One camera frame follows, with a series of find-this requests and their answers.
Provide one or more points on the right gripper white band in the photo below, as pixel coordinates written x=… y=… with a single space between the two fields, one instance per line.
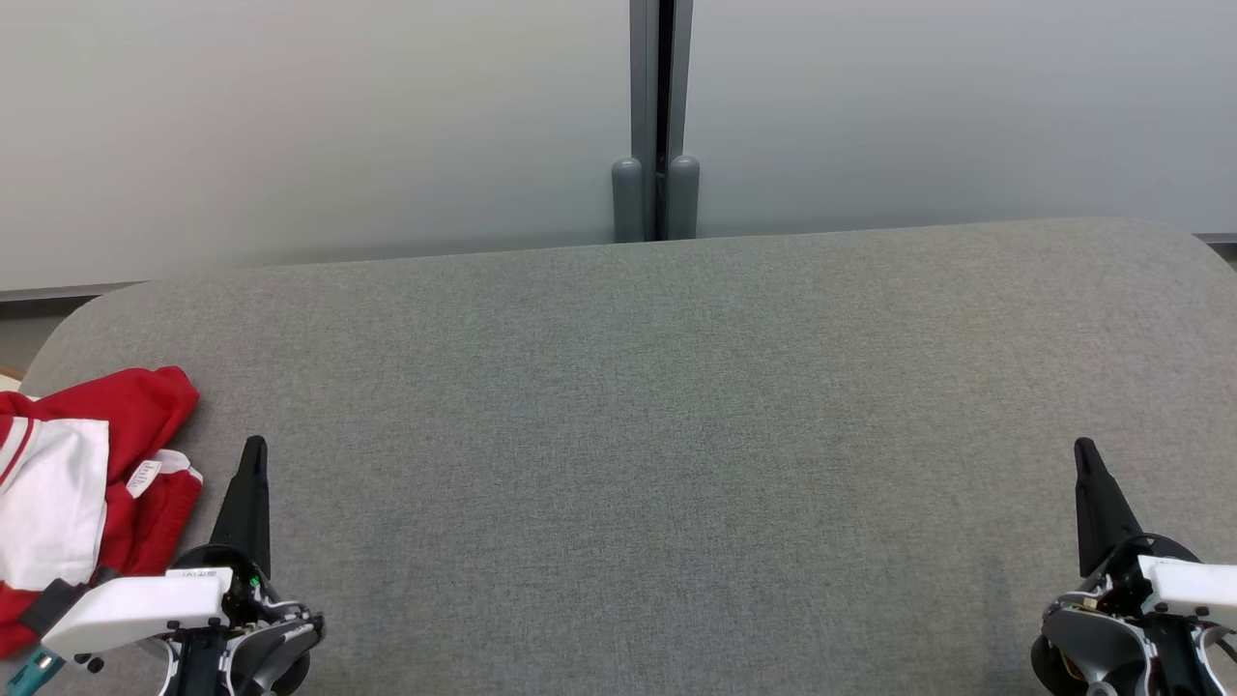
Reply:
x=1189 y=580

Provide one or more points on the red Bulls 23 jersey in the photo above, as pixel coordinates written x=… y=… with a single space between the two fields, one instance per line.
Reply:
x=58 y=503

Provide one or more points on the grey fabric sofa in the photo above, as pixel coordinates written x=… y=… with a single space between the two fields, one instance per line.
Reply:
x=676 y=435

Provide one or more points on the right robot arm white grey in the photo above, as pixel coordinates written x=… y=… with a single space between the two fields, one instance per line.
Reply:
x=1082 y=638

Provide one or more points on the grey partition post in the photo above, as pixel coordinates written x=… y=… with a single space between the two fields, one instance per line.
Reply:
x=657 y=116

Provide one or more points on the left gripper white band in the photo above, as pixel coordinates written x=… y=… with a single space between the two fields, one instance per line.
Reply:
x=145 y=604

